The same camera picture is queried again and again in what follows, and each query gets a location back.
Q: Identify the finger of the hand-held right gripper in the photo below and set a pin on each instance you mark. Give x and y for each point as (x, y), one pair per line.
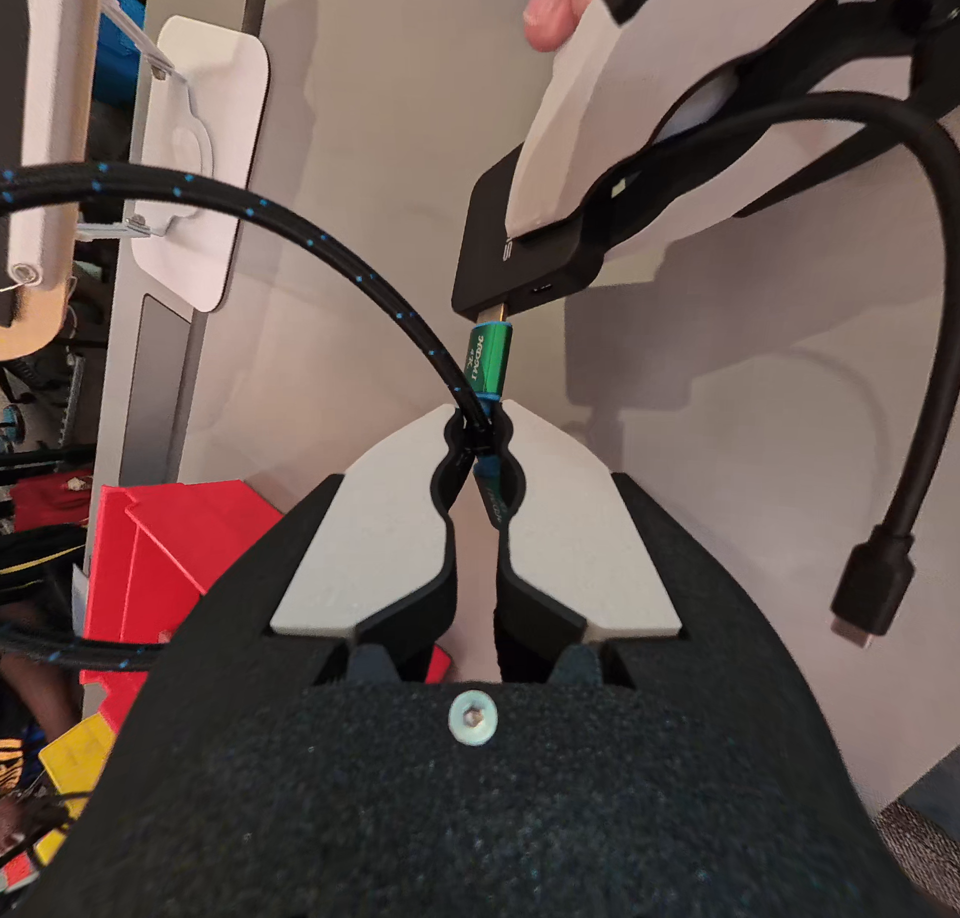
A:
(630, 64)
(705, 206)

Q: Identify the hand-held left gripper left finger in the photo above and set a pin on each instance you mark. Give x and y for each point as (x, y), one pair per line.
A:
(368, 558)

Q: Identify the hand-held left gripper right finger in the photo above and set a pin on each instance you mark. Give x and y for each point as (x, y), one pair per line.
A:
(593, 558)

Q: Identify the red plastic bin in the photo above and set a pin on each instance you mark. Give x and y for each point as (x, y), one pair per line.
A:
(165, 558)

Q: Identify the yellow plastic bin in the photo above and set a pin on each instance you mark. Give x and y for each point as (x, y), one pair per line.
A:
(75, 761)

